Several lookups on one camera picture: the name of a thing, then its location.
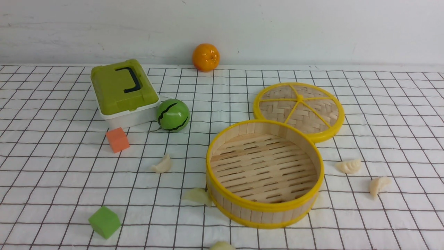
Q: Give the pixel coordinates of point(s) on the green lid white box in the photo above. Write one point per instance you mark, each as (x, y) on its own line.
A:
(124, 94)

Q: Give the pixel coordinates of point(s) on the orange foam cube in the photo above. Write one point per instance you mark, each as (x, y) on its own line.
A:
(117, 139)

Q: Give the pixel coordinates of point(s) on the white dumpling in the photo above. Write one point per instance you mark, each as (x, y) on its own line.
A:
(377, 185)
(349, 166)
(163, 166)

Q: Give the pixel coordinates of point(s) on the green foam cube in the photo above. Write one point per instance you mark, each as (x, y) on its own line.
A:
(104, 222)

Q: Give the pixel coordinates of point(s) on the greenish dumpling bottom edge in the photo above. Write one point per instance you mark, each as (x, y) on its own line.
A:
(222, 245)

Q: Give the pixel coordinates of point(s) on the orange fruit toy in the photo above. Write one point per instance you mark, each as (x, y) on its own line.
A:
(206, 57)

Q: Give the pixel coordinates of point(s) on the bamboo steamer tray yellow rim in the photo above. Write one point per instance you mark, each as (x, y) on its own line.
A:
(263, 174)

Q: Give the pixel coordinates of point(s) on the woven bamboo steamer lid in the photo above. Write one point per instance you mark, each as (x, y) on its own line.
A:
(310, 109)

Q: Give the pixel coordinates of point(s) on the green watermelon ball toy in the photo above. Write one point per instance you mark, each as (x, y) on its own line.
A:
(173, 115)

